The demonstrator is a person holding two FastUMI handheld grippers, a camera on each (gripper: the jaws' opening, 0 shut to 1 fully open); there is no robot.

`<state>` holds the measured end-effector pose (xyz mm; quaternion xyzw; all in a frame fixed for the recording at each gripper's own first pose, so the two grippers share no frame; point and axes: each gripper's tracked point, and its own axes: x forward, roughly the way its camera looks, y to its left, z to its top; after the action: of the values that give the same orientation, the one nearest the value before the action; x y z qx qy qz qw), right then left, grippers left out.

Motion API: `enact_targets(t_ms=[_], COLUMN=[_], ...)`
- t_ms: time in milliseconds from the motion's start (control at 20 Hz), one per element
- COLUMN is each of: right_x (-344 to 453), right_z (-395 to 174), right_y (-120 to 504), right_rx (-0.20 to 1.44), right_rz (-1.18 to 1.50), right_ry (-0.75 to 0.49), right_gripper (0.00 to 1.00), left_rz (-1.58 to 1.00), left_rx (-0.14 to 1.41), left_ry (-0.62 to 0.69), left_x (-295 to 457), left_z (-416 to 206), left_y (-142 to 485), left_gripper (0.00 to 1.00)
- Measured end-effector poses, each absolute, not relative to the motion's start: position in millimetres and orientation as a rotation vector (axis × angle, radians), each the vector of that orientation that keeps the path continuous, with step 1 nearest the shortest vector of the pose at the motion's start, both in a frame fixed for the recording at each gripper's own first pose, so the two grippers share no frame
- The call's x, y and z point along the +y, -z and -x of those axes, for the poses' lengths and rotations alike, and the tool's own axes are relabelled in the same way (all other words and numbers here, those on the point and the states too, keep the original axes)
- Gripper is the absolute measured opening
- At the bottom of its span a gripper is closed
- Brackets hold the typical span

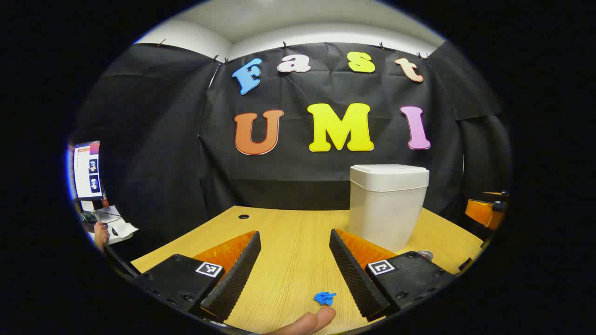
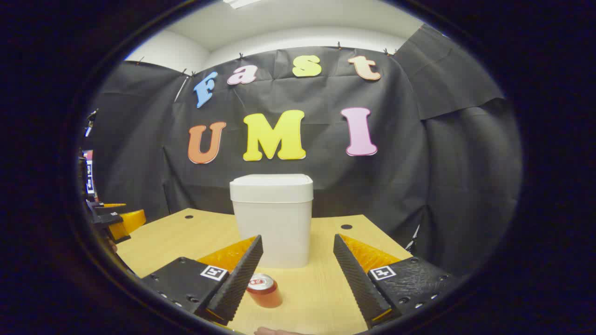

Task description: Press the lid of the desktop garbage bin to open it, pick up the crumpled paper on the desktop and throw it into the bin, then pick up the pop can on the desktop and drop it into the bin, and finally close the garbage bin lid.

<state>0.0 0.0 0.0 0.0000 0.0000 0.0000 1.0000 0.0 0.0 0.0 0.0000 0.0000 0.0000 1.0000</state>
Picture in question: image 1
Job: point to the white papers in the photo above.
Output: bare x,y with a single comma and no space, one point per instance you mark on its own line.
118,228

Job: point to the white desktop garbage bin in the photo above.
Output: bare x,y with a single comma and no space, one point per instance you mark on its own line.
386,209

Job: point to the wooden desktop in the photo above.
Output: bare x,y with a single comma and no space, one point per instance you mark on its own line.
293,251

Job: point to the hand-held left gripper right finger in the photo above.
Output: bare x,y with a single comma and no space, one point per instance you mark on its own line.
356,274

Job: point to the small black desk bracket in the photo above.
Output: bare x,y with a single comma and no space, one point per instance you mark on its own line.
465,264

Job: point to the blue paper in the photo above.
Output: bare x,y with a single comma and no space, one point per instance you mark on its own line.
324,298

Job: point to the computer monitor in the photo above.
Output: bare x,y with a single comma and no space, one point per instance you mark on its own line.
87,172

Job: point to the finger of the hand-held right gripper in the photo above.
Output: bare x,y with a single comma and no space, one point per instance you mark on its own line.
482,211

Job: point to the red pop can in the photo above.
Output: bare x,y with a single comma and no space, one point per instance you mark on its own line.
424,254

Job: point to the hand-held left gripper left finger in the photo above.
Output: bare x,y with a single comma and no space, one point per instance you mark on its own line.
237,274

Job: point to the black backdrop cloth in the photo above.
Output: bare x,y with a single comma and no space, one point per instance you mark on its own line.
163,139

